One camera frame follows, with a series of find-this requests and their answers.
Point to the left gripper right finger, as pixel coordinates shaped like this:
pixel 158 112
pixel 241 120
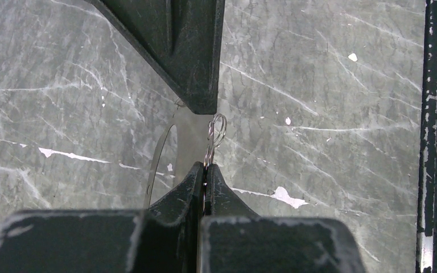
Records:
pixel 234 238

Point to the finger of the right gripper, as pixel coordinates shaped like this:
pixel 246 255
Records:
pixel 181 40

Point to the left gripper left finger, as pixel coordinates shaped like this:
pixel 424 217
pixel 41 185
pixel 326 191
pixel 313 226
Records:
pixel 161 238

